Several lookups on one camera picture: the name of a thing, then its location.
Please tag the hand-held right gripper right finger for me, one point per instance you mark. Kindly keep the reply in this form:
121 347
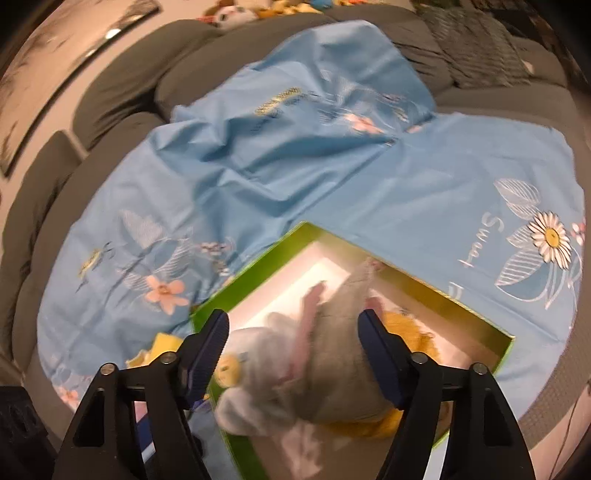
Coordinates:
374 350

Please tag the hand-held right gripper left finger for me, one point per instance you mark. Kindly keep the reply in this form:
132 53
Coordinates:
210 350

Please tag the yellow white fluffy cloth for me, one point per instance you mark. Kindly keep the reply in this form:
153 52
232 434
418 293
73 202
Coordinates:
406 330

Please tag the grey plush bunny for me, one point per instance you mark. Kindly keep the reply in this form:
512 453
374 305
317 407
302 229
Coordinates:
332 360

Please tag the green cardboard box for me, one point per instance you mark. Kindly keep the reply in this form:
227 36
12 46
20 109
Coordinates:
261 265

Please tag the small yellow plush toy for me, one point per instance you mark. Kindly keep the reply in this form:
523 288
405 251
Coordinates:
229 368

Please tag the yellow sponge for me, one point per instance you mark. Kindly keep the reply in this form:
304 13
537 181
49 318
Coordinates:
159 346

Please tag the blue floral bedsheet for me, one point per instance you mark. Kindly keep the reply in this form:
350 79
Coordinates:
369 184

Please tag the grey sofa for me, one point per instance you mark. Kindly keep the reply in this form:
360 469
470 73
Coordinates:
120 83

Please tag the grey striped pillow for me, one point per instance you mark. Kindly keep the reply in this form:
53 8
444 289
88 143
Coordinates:
480 46

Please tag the pile of plush toys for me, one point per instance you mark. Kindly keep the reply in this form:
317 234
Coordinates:
240 11

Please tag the framed wall picture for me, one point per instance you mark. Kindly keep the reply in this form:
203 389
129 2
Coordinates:
55 60

